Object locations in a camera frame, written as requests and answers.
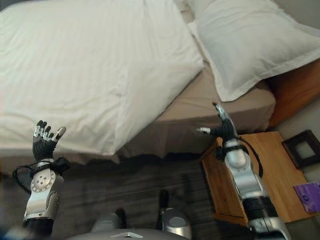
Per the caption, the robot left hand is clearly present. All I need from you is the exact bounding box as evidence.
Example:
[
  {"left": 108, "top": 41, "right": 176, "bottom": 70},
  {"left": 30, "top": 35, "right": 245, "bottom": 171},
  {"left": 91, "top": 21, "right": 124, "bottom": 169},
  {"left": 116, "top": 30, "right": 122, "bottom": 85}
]
[{"left": 31, "top": 120, "right": 67, "bottom": 162}]

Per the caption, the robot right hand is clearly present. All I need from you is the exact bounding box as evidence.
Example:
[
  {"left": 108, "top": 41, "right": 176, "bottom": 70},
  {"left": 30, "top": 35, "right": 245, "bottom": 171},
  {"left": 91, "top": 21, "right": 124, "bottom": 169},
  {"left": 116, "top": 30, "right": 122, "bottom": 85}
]
[{"left": 195, "top": 101, "right": 239, "bottom": 138}]

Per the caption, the beige fitted bed sheet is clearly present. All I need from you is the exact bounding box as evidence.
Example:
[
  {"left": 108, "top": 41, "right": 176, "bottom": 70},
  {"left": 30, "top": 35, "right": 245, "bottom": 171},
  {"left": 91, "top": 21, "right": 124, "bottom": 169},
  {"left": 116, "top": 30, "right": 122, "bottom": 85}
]
[{"left": 69, "top": 9, "right": 276, "bottom": 161}]

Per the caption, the wooden bedside table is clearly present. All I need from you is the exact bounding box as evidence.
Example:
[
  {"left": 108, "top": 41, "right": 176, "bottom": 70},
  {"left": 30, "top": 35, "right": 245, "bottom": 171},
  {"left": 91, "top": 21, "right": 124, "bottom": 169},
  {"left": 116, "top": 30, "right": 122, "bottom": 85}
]
[{"left": 200, "top": 131, "right": 320, "bottom": 225}]

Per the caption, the wooden headboard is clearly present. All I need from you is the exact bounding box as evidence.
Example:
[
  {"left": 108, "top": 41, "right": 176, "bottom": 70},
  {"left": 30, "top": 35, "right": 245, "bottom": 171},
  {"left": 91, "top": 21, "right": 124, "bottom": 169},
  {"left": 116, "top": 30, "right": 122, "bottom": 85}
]
[{"left": 266, "top": 34, "right": 320, "bottom": 128}]

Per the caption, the white pillow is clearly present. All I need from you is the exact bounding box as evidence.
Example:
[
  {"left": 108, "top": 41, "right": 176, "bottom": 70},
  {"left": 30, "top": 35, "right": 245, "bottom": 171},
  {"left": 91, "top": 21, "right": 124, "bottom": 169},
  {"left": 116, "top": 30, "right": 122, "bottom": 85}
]
[{"left": 187, "top": 0, "right": 320, "bottom": 103}]

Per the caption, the white striped duvet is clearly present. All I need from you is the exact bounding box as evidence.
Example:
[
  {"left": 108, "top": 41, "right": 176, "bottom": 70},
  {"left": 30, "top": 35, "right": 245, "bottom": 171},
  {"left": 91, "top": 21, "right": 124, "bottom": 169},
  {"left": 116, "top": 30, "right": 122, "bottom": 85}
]
[{"left": 0, "top": 0, "right": 205, "bottom": 165}]

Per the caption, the silver robot torso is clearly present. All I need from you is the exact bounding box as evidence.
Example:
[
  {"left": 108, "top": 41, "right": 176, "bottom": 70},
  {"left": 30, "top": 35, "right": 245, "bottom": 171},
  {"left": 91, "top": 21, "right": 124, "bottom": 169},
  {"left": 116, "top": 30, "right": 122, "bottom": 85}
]
[{"left": 63, "top": 226, "right": 173, "bottom": 240}]

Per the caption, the dark picture frame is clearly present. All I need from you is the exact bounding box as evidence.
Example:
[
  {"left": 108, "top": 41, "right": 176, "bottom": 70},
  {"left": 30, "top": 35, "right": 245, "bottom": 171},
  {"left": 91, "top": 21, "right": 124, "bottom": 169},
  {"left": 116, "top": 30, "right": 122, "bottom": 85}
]
[{"left": 281, "top": 129, "right": 320, "bottom": 169}]

